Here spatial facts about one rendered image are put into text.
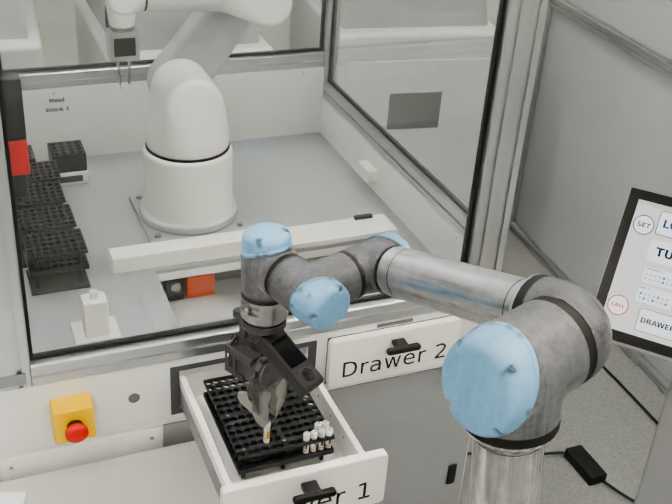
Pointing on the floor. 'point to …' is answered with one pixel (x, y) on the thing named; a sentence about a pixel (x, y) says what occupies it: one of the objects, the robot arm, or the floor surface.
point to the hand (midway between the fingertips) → (270, 420)
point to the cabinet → (432, 387)
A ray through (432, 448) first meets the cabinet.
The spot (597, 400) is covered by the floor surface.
